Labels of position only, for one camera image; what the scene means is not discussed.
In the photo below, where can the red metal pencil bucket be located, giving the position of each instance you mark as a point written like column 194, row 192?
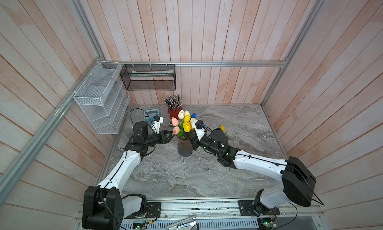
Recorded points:
column 174, row 113

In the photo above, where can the pale white tulip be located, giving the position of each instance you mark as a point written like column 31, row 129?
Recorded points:
column 193, row 121

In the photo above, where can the pink tulip lower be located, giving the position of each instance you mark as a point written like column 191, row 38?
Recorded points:
column 176, row 130

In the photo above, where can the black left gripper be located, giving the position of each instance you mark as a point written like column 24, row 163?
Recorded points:
column 165, row 139

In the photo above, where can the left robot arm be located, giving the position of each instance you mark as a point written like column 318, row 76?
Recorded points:
column 104, row 207

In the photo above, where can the teal desk calculator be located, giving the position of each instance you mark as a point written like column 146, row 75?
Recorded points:
column 150, row 114

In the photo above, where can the bundle of pencils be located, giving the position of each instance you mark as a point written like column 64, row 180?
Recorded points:
column 174, row 102

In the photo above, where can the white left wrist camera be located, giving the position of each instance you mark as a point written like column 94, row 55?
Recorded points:
column 157, row 121

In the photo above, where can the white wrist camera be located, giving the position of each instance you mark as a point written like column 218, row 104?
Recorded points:
column 157, row 121
column 199, row 128

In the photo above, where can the yellow tulip in vase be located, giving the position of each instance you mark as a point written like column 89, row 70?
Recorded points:
column 187, row 118

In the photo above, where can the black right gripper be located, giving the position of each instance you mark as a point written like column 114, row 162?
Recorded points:
column 196, row 144

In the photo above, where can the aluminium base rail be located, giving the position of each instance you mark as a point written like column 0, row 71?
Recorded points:
column 211, row 213

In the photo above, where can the black wire mesh basket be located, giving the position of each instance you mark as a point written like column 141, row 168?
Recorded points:
column 149, row 77

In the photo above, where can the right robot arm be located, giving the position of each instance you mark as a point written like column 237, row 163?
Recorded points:
column 296, row 182

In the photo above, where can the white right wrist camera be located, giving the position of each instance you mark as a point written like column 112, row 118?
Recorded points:
column 199, row 128

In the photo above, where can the white wire mesh shelf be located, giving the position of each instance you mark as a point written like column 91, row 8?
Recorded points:
column 103, row 98

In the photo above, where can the dark ribbed glass vase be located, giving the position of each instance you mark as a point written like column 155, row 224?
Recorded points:
column 184, row 147

